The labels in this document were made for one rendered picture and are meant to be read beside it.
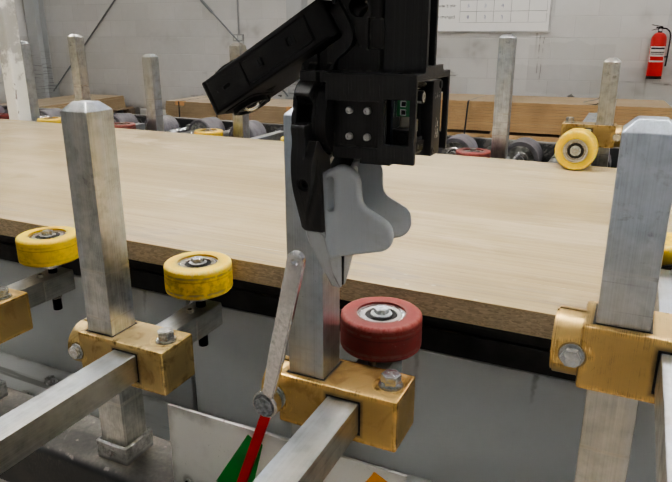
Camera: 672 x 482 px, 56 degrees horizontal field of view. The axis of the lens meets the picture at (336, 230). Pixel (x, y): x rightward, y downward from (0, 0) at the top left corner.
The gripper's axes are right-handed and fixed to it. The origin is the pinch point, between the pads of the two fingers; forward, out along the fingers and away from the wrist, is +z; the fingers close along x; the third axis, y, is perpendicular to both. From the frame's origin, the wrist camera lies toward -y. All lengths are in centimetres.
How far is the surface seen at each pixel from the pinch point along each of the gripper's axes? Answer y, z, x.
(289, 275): -3.2, 1.1, -0.4
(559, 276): 13.0, 10.4, 33.3
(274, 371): -6.5, 11.5, 2.6
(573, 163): 8, 9, 96
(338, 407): -1.2, 14.5, 4.2
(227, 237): -29.6, 10.4, 29.1
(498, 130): -11, 6, 115
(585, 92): -34, 44, 716
